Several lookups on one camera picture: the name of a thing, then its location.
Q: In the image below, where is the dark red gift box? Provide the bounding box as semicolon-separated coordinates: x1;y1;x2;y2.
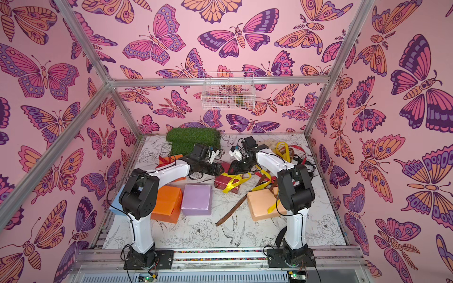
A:
214;162;240;194

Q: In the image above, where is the black printed ribbon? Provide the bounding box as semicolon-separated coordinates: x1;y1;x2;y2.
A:
274;153;316;248

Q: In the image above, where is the aluminium front rail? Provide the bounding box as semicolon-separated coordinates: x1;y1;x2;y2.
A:
68;246;373;283

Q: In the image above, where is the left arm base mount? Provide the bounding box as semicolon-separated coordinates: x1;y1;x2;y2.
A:
123;247;175;271

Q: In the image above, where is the large orange gift box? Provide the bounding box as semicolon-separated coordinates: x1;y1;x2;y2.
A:
151;186;183;224

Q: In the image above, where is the peach gift box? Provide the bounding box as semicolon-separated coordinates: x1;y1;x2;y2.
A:
247;187;287;222

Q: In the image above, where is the brown ribbon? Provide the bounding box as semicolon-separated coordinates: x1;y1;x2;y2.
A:
215;142;294;227

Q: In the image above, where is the white wire basket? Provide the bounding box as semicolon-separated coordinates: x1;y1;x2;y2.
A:
200;71;256;111

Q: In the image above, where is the aluminium frame post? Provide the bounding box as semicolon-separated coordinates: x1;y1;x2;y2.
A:
304;0;375;137

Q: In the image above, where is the light blue gift box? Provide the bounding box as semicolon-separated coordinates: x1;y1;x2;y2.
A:
107;186;125;216

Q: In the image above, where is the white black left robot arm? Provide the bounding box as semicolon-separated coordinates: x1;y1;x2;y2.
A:
119;143;224;269

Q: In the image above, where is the lilac gift box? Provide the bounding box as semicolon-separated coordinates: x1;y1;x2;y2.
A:
181;184;212;216

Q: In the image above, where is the green artificial grass mat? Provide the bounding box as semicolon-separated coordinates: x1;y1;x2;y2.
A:
166;127;221;155

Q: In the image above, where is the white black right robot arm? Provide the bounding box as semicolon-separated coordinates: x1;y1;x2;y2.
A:
228;136;315;265

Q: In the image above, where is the small orange gift box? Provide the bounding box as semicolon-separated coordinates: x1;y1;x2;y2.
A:
157;156;190;186

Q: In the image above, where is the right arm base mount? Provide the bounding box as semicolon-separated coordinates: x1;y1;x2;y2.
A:
264;247;317;268

